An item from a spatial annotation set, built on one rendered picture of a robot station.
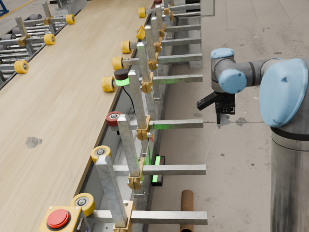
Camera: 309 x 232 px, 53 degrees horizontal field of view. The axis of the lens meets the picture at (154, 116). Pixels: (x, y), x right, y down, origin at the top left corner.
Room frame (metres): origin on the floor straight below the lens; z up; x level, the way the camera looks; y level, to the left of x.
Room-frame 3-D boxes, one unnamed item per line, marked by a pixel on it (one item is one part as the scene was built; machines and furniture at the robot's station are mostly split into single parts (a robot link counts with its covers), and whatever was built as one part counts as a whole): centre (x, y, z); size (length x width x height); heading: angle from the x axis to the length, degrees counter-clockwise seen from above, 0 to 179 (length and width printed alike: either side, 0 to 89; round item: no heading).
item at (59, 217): (0.39, 0.21, 1.22); 0.04 x 0.04 x 0.02
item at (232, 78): (0.99, -0.31, 1.14); 0.12 x 0.12 x 0.09; 88
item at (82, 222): (0.38, 0.17, 1.20); 0.03 x 0.01 x 0.03; 169
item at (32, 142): (1.10, 0.54, 0.91); 0.09 x 0.07 x 0.02; 32
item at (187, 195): (1.28, -0.11, 0.04); 0.30 x 0.08 x 0.08; 169
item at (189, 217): (0.67, 0.09, 0.83); 0.43 x 0.03 x 0.04; 79
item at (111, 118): (1.20, 0.19, 0.85); 0.08 x 0.08 x 0.11
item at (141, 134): (1.16, 0.06, 0.85); 0.13 x 0.06 x 0.05; 169
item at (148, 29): (1.62, -0.04, 0.93); 0.03 x 0.03 x 0.48; 79
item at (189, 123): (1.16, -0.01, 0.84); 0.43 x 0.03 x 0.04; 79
